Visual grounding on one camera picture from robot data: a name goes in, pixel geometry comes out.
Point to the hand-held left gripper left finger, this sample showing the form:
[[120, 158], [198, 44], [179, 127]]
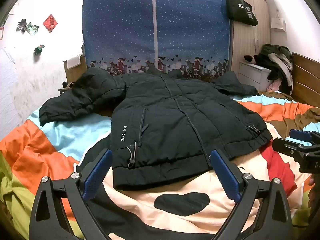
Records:
[[96, 173]]

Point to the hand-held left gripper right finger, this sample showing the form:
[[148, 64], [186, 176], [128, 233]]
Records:
[[225, 175]]

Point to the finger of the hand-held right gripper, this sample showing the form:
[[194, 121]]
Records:
[[285, 146], [300, 135]]

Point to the black padded jacket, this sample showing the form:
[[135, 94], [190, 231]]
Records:
[[175, 130]]

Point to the pile of clothes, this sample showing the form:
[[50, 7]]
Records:
[[277, 62]]

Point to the colourful cartoon blanket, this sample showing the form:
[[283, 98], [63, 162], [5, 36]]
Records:
[[62, 135]]

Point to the wooden bed headboard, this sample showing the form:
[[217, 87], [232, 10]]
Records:
[[305, 80]]

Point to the white drawer cabinet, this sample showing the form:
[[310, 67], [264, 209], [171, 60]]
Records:
[[252, 75]]

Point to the black and white plush toy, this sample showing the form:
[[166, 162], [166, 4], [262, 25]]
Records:
[[250, 58]]

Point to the wooden chair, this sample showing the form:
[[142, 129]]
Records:
[[75, 75]]

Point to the wooden wardrobe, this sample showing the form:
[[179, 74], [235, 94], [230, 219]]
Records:
[[250, 45]]

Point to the white paper bag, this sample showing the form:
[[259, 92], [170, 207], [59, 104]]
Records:
[[278, 25]]

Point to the white paper sheet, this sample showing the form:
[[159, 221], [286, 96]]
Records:
[[74, 62]]

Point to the black tote bag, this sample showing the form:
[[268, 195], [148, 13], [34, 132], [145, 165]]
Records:
[[242, 10]]

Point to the blue printed fabric wardrobe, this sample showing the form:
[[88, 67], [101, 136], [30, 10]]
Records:
[[125, 30]]

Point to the green wall ornament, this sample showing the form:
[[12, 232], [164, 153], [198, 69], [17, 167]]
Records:
[[38, 50]]

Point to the red diamond wall decoration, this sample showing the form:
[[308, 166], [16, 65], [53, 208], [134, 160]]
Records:
[[50, 23]]

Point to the cluster of wall photos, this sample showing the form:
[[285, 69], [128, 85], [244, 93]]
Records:
[[27, 27]]

